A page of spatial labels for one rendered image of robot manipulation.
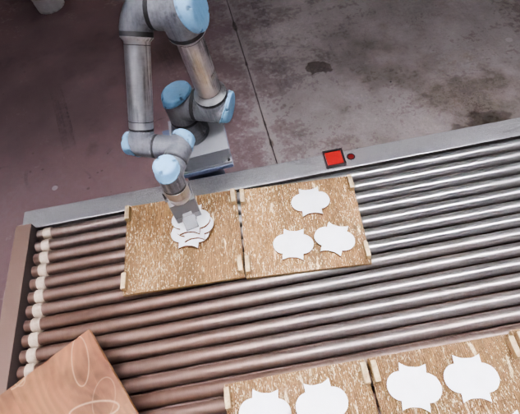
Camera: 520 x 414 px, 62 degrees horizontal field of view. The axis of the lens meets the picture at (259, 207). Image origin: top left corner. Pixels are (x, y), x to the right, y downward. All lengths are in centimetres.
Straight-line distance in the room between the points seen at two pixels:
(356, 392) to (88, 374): 74
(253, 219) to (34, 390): 83
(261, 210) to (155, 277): 43
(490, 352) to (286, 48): 277
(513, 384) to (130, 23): 143
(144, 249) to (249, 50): 239
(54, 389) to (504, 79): 320
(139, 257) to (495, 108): 254
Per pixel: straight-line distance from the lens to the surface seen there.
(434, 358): 138
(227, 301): 143
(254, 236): 149
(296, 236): 146
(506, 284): 155
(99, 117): 349
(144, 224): 161
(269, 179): 163
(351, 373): 134
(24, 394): 145
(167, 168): 125
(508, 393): 142
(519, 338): 145
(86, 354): 139
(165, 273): 150
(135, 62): 134
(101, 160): 320
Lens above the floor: 224
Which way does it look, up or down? 58 degrees down
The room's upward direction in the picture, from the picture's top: 12 degrees counter-clockwise
